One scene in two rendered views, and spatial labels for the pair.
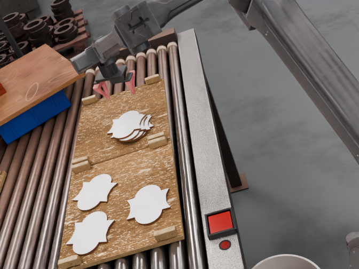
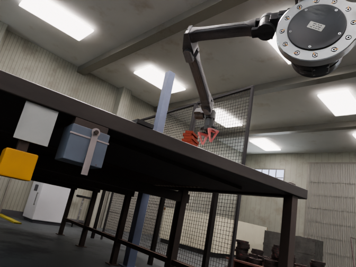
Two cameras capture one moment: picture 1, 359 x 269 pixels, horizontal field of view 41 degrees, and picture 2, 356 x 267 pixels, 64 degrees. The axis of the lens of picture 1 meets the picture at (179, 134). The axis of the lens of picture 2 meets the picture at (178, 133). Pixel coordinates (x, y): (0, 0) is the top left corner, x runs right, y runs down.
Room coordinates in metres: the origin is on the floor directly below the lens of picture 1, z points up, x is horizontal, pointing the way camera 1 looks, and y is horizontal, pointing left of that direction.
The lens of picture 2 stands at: (0.18, -0.91, 0.60)
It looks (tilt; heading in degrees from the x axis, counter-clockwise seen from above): 16 degrees up; 45
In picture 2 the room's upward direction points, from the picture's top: 11 degrees clockwise
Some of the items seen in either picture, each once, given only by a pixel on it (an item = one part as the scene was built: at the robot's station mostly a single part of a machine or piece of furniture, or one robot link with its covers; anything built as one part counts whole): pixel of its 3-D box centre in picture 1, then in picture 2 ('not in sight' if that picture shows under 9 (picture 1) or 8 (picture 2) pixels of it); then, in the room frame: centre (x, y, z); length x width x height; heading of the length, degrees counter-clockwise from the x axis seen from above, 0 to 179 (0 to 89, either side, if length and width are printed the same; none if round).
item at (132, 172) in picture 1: (121, 200); not in sight; (1.08, 0.23, 0.93); 0.41 x 0.35 x 0.02; 172
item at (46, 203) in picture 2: not in sight; (51, 190); (2.93, 5.33, 0.67); 0.68 x 0.58 x 1.34; 178
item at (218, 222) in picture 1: (220, 223); not in sight; (0.85, -0.01, 0.92); 0.06 x 0.06 x 0.01; 80
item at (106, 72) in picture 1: (108, 68); (209, 124); (1.45, 0.13, 1.16); 0.10 x 0.07 x 0.07; 67
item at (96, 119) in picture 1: (122, 121); not in sight; (1.49, 0.18, 0.93); 0.41 x 0.35 x 0.02; 171
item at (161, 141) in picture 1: (157, 142); not in sight; (1.25, 0.07, 0.95); 0.06 x 0.02 x 0.03; 82
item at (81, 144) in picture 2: not in sight; (82, 148); (0.65, 0.02, 0.77); 0.14 x 0.11 x 0.18; 170
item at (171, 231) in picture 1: (165, 233); not in sight; (0.86, 0.13, 0.95); 0.06 x 0.02 x 0.03; 82
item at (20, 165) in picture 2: not in sight; (25, 140); (0.47, 0.04, 0.74); 0.09 x 0.08 x 0.24; 170
